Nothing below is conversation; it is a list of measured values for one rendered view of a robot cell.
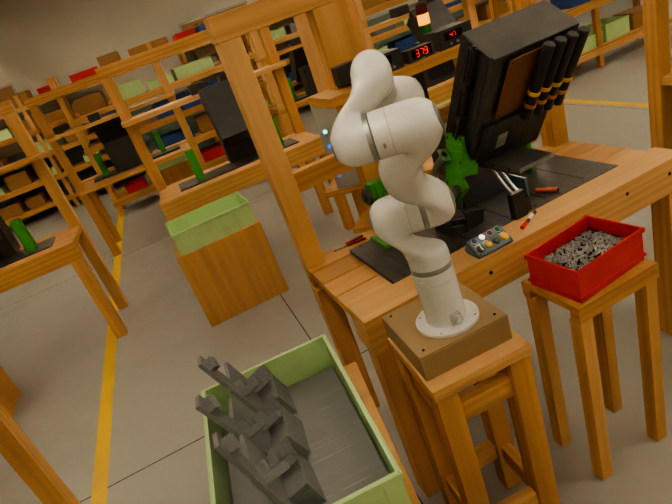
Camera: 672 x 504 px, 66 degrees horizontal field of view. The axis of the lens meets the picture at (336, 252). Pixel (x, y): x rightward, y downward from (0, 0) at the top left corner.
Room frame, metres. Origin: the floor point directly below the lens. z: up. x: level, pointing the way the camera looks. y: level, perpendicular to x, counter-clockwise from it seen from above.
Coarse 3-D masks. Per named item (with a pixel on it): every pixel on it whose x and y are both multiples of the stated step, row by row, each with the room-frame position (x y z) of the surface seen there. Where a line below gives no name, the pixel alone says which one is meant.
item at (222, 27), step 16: (272, 0) 2.11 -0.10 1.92; (288, 0) 2.12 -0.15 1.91; (304, 0) 2.14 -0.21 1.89; (320, 0) 2.16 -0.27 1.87; (336, 0) 2.17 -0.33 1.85; (224, 16) 2.06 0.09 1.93; (240, 16) 2.08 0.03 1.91; (256, 16) 2.09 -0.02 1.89; (272, 16) 2.11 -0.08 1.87; (288, 16) 2.12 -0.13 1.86; (208, 32) 2.11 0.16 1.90; (224, 32) 2.06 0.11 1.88; (240, 32) 2.07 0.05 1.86
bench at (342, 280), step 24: (576, 144) 2.34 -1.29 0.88; (336, 264) 2.00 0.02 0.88; (360, 264) 1.92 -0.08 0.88; (312, 288) 2.11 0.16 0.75; (336, 288) 1.80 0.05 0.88; (360, 288) 1.73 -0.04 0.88; (384, 288) 1.67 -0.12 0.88; (336, 312) 2.06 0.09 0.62; (336, 336) 2.05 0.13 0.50; (360, 360) 2.07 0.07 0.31; (384, 360) 1.47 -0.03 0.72; (384, 384) 1.50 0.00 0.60; (408, 408) 1.48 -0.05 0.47; (408, 432) 1.47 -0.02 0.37; (408, 456) 1.53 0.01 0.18; (432, 480) 1.48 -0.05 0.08
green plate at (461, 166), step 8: (448, 136) 1.94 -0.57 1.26; (464, 136) 1.85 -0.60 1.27; (448, 144) 1.94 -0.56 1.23; (456, 144) 1.89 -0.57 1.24; (464, 144) 1.85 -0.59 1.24; (448, 152) 1.94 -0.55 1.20; (456, 152) 1.88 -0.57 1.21; (464, 152) 1.85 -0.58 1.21; (456, 160) 1.88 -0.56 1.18; (464, 160) 1.85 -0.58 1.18; (448, 168) 1.93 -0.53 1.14; (456, 168) 1.88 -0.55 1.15; (464, 168) 1.85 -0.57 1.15; (472, 168) 1.87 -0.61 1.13; (448, 176) 1.93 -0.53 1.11; (456, 176) 1.88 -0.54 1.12; (464, 176) 1.84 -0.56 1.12; (448, 184) 1.93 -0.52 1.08; (456, 184) 1.88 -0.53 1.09
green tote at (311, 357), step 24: (288, 360) 1.36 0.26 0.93; (312, 360) 1.37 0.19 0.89; (336, 360) 1.23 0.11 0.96; (216, 384) 1.33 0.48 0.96; (288, 384) 1.36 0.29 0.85; (360, 408) 1.02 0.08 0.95; (216, 456) 1.08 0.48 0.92; (384, 456) 0.90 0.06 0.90; (216, 480) 0.97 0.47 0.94; (384, 480) 0.78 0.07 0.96
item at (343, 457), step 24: (312, 384) 1.32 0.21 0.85; (336, 384) 1.28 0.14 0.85; (312, 408) 1.21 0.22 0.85; (336, 408) 1.17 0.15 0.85; (312, 432) 1.11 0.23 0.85; (336, 432) 1.08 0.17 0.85; (360, 432) 1.05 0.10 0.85; (312, 456) 1.03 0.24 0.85; (336, 456) 1.00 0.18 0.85; (360, 456) 0.97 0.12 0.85; (240, 480) 1.04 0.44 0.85; (336, 480) 0.93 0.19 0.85; (360, 480) 0.90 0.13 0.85
